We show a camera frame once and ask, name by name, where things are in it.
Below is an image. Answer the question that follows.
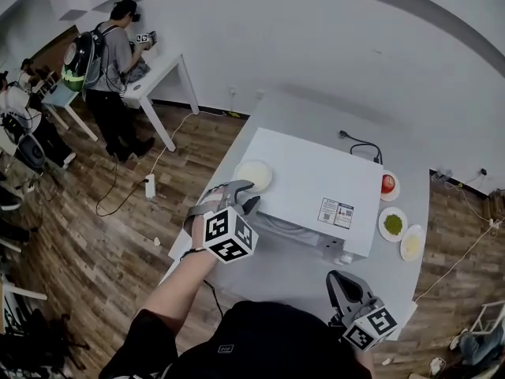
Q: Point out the light blue table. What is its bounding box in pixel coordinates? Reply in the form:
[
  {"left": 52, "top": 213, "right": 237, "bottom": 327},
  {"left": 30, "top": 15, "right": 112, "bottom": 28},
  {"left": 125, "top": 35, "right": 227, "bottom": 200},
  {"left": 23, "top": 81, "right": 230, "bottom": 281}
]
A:
[{"left": 41, "top": 81, "right": 99, "bottom": 142}]

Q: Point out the person's left hand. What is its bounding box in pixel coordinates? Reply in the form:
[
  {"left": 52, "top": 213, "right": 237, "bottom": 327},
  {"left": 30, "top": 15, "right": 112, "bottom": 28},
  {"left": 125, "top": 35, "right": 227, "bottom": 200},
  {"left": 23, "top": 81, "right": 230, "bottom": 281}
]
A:
[{"left": 190, "top": 213, "right": 207, "bottom": 252}]

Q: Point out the white table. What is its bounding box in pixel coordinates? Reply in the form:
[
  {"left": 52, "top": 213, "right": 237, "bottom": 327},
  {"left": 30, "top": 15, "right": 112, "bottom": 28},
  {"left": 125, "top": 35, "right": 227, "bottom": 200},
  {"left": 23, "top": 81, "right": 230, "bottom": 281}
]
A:
[{"left": 122, "top": 51, "right": 200, "bottom": 152}]

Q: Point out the grey table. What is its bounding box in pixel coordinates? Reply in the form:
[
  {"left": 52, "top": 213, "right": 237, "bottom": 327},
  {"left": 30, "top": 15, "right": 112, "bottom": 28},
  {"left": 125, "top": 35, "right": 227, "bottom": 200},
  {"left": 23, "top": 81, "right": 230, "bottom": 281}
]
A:
[{"left": 159, "top": 88, "right": 431, "bottom": 343}]

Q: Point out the person's right forearm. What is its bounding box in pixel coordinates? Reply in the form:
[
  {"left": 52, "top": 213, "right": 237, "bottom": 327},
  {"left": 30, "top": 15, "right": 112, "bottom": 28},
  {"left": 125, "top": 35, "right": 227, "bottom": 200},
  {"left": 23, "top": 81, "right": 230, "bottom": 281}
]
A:
[{"left": 353, "top": 348, "right": 376, "bottom": 379}]

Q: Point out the person's left forearm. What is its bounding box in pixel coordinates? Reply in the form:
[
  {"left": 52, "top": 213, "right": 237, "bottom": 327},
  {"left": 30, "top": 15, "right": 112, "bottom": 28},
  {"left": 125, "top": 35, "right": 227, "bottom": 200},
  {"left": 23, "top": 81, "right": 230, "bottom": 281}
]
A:
[{"left": 137, "top": 250, "right": 220, "bottom": 357}]

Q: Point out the white frame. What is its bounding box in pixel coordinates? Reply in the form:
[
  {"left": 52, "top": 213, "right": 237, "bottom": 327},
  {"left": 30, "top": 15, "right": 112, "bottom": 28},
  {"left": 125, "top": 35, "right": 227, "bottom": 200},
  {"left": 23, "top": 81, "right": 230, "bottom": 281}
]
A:
[{"left": 469, "top": 300, "right": 505, "bottom": 335}]

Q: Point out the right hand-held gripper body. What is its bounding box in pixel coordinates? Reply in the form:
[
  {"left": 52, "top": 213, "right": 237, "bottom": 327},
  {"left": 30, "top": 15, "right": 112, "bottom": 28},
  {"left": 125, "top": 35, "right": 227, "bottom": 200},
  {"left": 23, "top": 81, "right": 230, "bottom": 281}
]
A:
[{"left": 328, "top": 295, "right": 398, "bottom": 353}]

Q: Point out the black power cable with plug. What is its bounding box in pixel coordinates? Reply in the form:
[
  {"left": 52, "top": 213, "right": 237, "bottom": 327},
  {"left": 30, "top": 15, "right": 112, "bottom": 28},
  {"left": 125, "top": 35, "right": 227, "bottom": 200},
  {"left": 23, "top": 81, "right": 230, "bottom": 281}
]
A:
[{"left": 338, "top": 129, "right": 383, "bottom": 166}]

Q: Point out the black floor cable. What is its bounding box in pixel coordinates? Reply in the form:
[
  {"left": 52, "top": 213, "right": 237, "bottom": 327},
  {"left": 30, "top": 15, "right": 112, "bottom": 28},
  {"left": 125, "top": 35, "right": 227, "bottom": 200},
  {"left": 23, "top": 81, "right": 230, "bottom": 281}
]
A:
[{"left": 95, "top": 158, "right": 148, "bottom": 217}]

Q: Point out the wicker basket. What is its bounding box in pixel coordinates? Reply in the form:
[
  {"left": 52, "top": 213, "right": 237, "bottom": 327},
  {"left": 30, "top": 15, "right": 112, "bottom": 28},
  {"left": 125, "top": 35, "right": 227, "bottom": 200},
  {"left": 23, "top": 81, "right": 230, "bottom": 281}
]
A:
[{"left": 488, "top": 189, "right": 505, "bottom": 220}]

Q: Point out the person's black shirt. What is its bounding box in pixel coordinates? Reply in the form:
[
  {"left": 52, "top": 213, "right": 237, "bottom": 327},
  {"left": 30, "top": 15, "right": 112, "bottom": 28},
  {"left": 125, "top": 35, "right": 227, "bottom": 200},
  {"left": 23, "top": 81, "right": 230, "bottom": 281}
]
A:
[{"left": 98, "top": 300, "right": 372, "bottom": 379}]

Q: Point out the white power cable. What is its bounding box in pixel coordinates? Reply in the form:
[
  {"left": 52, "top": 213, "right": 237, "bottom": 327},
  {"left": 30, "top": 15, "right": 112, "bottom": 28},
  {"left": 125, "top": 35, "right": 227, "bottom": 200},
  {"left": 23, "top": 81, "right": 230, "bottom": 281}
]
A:
[
  {"left": 413, "top": 218, "right": 505, "bottom": 303},
  {"left": 151, "top": 111, "right": 195, "bottom": 176}
]

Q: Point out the black wrist strap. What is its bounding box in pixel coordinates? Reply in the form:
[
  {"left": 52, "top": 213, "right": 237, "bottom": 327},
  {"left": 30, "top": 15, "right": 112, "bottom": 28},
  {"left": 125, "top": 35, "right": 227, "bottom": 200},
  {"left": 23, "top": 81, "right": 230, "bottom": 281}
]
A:
[{"left": 179, "top": 246, "right": 208, "bottom": 262}]

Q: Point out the white bowl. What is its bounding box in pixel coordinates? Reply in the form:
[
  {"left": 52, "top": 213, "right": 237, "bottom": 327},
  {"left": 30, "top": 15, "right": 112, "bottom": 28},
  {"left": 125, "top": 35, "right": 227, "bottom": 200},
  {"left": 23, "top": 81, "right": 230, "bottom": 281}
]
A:
[{"left": 234, "top": 159, "right": 274, "bottom": 193}]

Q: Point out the white microwave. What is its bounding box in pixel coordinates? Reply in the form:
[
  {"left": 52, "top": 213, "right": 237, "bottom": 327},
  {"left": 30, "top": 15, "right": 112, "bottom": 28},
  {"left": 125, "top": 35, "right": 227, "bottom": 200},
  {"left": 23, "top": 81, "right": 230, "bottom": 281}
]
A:
[{"left": 232, "top": 126, "right": 384, "bottom": 266}]

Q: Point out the grey cloth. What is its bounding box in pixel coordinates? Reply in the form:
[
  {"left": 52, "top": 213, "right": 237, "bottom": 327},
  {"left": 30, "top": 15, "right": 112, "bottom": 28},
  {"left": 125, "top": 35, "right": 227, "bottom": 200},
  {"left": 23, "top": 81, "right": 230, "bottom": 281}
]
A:
[{"left": 128, "top": 63, "right": 151, "bottom": 84}]

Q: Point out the white plate of pale food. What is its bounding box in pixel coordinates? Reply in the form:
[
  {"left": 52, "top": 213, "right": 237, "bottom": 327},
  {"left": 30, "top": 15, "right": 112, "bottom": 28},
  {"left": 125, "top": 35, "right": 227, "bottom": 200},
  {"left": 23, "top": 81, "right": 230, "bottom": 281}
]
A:
[{"left": 399, "top": 223, "right": 427, "bottom": 262}]

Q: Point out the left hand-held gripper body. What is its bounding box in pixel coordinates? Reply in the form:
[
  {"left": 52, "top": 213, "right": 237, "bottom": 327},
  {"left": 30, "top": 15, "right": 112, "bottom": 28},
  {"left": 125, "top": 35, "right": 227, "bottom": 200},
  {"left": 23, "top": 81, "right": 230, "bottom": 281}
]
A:
[{"left": 184, "top": 179, "right": 260, "bottom": 265}]

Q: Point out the white plate of green beans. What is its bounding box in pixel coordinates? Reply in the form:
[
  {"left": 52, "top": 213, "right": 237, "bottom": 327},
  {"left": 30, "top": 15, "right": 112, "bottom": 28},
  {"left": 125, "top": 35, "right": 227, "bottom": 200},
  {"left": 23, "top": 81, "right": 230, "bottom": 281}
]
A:
[{"left": 377, "top": 206, "right": 409, "bottom": 243}]

